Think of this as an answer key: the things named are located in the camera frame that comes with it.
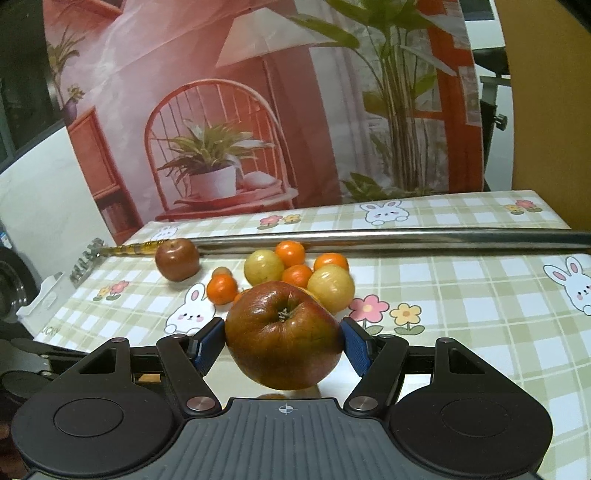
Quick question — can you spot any yellow-green round fruit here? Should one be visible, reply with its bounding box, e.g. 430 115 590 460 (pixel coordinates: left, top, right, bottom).
243 250 284 286
307 264 355 314

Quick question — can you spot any brown longan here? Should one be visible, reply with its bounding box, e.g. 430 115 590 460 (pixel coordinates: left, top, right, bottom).
211 267 232 277

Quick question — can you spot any large red apple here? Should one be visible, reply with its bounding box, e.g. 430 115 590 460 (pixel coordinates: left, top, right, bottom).
224 281 344 391

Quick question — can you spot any orange tangerine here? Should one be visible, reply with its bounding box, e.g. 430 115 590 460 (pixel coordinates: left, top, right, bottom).
206 274 238 306
314 252 349 271
281 264 314 289
232 289 250 304
274 240 305 268

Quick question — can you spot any yellow lemon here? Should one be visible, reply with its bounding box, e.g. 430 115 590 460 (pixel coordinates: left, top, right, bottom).
298 287 322 305

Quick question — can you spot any small red apple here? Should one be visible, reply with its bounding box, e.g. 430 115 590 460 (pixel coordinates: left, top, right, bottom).
154 238 200 282

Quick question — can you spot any steel pole with gold end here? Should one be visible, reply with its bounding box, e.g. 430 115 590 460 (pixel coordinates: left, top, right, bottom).
96 227 591 259

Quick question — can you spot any printed room backdrop cloth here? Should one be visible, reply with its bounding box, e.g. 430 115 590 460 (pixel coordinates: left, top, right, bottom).
43 1 485 242

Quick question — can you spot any black stand with knob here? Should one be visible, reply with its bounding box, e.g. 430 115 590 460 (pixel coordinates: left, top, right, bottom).
472 46 511 173

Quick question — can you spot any yellow wooden board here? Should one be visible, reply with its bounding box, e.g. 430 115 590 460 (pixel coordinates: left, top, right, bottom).
496 0 590 230

